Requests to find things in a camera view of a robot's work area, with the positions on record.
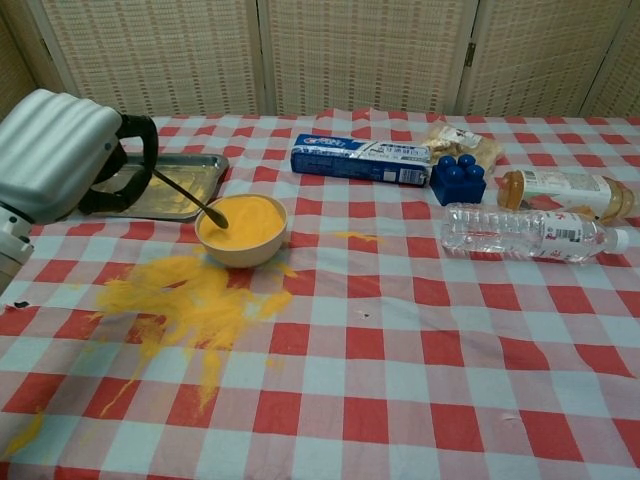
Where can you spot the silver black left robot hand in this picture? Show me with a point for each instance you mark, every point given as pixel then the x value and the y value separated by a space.
pixel 55 150

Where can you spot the black spoon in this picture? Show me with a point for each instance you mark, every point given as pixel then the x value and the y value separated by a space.
pixel 218 220

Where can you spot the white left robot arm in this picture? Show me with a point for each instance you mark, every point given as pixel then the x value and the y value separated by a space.
pixel 10 245

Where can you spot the stainless steel tray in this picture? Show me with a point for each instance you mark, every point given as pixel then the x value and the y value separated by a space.
pixel 200 167

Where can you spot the off-white bowl with yellow powder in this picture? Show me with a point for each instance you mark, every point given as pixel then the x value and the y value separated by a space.
pixel 240 252

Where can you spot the small black fragment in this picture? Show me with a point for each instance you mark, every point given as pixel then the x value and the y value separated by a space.
pixel 21 304

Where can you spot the spilled yellow powder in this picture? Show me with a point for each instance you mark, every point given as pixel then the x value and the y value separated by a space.
pixel 200 302

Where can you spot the woven beige folding screen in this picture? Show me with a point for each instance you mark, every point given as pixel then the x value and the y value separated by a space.
pixel 300 50

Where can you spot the blue white toothpaste box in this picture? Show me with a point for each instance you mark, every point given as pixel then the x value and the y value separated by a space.
pixel 350 166

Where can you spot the blue toy building block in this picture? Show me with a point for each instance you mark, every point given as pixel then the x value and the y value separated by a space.
pixel 457 191

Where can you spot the red white checkered tablecloth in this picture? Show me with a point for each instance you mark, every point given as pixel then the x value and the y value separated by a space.
pixel 400 375

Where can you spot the brass screen hinge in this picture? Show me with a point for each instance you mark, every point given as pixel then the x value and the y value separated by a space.
pixel 469 55

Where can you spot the clear bag of snacks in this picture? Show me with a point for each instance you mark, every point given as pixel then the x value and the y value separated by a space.
pixel 482 147

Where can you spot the clear plastic water bottle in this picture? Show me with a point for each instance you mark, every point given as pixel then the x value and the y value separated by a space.
pixel 500 233

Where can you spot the amber tea bottle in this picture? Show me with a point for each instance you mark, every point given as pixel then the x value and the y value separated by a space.
pixel 555 184

